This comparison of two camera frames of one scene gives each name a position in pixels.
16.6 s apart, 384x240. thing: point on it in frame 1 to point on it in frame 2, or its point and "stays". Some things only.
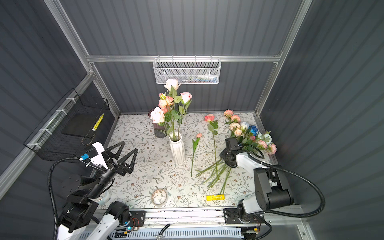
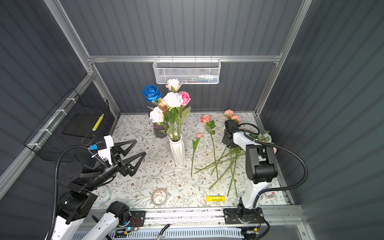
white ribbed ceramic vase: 178,148 stays
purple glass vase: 159,131 stays
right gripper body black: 225,154 to 225,140
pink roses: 171,107 stays
